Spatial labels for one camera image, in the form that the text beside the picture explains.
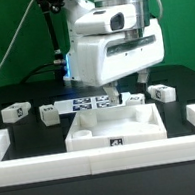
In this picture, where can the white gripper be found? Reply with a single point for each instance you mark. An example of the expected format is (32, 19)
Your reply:
(106, 58)

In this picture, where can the white square tabletop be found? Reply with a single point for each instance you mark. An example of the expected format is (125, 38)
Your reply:
(115, 126)

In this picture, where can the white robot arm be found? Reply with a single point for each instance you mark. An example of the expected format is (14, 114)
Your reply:
(77, 8)

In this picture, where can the white marker plate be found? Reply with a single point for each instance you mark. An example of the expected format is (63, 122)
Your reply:
(86, 103)

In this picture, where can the white U-shaped fence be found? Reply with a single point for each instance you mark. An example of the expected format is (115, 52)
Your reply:
(92, 162)

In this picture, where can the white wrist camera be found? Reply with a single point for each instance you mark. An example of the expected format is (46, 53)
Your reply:
(106, 20)

